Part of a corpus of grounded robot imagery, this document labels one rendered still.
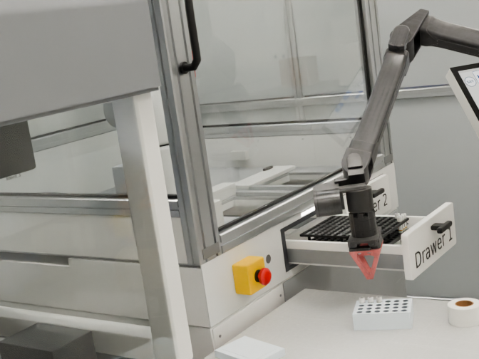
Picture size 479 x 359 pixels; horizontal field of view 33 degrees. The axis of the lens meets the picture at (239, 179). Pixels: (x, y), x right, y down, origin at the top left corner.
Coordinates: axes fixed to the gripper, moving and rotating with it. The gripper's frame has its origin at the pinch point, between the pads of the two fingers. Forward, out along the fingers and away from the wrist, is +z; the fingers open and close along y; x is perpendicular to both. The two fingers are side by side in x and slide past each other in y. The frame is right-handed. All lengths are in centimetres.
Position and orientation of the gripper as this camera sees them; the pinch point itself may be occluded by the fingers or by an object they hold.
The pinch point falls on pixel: (370, 273)
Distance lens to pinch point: 181.8
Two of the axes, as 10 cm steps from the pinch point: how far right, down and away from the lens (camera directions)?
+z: 1.7, 9.7, 2.0
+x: 9.5, -1.1, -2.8
